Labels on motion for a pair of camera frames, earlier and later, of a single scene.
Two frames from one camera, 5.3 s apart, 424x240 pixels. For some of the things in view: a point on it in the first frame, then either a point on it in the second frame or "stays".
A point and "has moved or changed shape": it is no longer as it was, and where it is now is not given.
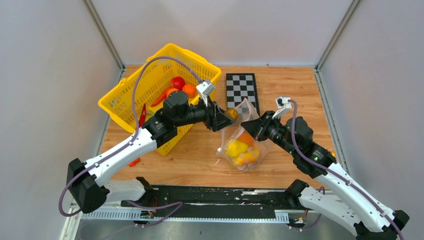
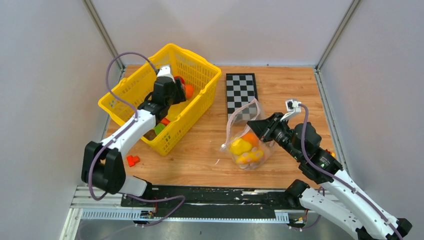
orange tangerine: (190, 89) stays
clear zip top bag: (244, 151) has moved or changed shape
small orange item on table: (135, 161) stays
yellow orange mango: (247, 157) stays
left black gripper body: (200, 113) to (178, 95)
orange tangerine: (246, 138) has moved or changed shape
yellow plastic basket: (134, 99) stays
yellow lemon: (235, 147) has moved or changed shape
